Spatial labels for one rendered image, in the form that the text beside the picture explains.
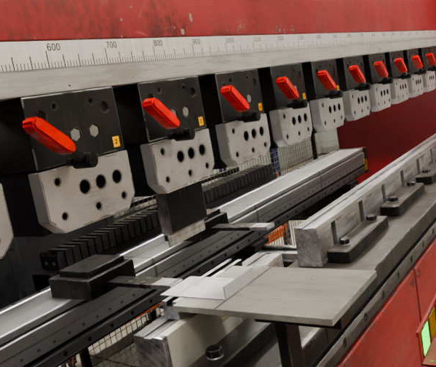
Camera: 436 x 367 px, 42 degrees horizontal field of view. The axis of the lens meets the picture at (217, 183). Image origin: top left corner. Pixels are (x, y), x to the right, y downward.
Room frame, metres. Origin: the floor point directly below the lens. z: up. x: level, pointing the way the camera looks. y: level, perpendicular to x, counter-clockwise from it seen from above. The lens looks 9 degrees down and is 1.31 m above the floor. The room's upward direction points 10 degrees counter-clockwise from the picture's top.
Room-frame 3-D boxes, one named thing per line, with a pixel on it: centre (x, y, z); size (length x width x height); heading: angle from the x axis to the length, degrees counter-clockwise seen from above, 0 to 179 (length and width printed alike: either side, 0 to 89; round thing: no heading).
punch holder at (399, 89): (1.88, -0.61, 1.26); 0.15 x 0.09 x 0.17; 145
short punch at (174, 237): (0.92, 0.06, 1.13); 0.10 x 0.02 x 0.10; 145
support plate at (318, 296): (0.83, -0.06, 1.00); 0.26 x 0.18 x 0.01; 55
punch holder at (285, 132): (1.22, -0.15, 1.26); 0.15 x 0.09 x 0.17; 145
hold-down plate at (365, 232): (1.38, -0.33, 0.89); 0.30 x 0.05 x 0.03; 145
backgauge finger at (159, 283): (1.00, 0.20, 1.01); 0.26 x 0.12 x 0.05; 55
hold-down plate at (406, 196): (1.71, -0.56, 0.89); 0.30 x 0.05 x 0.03; 145
